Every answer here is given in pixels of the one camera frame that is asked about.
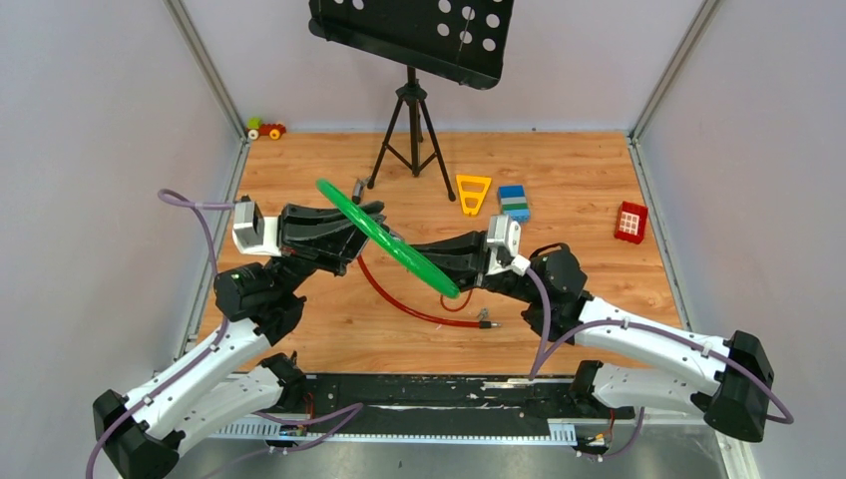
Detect black music stand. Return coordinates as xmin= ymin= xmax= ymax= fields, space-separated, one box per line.
xmin=308 ymin=0 xmax=515 ymax=201

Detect red window block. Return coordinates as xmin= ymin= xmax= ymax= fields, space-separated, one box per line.
xmin=614 ymin=202 xmax=648 ymax=244

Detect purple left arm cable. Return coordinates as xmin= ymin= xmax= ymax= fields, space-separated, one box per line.
xmin=84 ymin=189 xmax=365 ymax=479

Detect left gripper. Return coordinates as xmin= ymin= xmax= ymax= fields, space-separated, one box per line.
xmin=267 ymin=202 xmax=385 ymax=298

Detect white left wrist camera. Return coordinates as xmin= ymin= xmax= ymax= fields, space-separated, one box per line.
xmin=231 ymin=196 xmax=281 ymax=256

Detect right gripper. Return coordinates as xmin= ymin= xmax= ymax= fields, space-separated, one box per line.
xmin=399 ymin=228 xmax=539 ymax=304

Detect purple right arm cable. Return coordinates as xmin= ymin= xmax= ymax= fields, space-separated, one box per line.
xmin=525 ymin=267 xmax=795 ymax=462

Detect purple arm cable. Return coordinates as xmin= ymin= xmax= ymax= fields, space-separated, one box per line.
xmin=84 ymin=189 xmax=365 ymax=479
xmin=525 ymin=267 xmax=795 ymax=462

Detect red padlock with thin cable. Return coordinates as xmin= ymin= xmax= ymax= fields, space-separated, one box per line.
xmin=439 ymin=290 xmax=473 ymax=312

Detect thick red cable lock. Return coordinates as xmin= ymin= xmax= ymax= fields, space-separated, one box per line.
xmin=348 ymin=177 xmax=502 ymax=330

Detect green cable lock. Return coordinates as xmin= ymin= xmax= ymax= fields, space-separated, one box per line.
xmin=315 ymin=179 xmax=460 ymax=298

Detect blue green stacked blocks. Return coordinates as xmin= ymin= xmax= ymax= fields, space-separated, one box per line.
xmin=497 ymin=185 xmax=531 ymax=224

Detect yellow triangular plastic piece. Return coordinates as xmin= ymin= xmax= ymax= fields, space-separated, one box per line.
xmin=456 ymin=175 xmax=493 ymax=217

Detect toy car red green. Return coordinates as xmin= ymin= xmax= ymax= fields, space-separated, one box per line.
xmin=246 ymin=117 xmax=286 ymax=141

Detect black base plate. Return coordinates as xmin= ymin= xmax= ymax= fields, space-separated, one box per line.
xmin=267 ymin=373 xmax=635 ymax=437

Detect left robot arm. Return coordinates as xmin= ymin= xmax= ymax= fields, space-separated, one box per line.
xmin=93 ymin=198 xmax=385 ymax=478

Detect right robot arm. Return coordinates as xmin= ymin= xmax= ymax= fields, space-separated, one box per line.
xmin=415 ymin=232 xmax=775 ymax=443

